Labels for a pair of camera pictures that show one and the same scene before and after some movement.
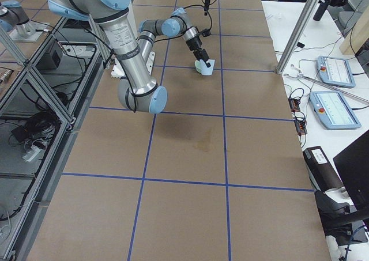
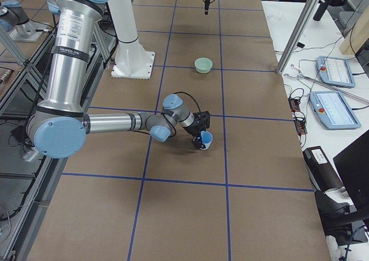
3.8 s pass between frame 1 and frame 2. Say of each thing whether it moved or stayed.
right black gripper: moved
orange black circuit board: stayed
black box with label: stayed
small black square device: stayed
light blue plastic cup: moved
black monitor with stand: stayed
